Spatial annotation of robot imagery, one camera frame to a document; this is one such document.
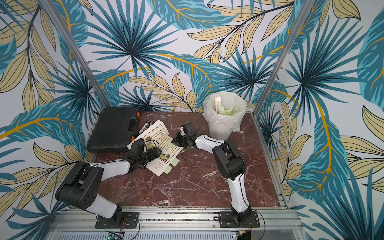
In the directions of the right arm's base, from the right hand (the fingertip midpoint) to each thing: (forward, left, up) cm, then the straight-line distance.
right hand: (171, 140), depth 95 cm
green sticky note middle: (-12, -3, -7) cm, 14 cm away
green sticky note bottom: (-16, +2, -8) cm, 18 cm away
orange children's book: (+3, +9, +2) cm, 9 cm away
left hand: (-7, +9, -4) cm, 12 cm away
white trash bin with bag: (+16, -36, +9) cm, 40 cm away
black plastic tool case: (+9, +38, +1) cm, 39 cm away
